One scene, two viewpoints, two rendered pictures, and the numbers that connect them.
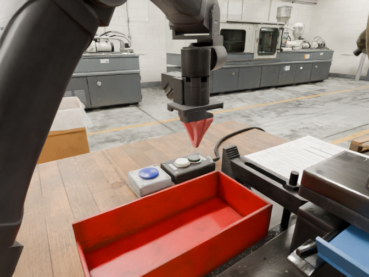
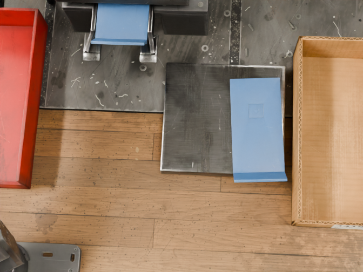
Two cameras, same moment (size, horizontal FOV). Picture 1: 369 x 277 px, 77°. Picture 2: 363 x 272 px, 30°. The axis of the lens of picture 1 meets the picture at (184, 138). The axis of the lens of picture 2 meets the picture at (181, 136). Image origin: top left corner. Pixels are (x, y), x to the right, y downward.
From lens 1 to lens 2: 68 cm
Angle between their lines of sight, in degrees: 58
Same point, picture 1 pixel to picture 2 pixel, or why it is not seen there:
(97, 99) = not seen: outside the picture
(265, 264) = (66, 53)
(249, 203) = (15, 17)
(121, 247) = not seen: outside the picture
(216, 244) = (33, 82)
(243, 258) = (49, 63)
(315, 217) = (76, 7)
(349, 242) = (105, 14)
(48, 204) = not seen: outside the picture
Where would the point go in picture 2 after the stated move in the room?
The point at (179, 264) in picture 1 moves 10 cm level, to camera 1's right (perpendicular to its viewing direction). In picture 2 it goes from (28, 119) to (73, 62)
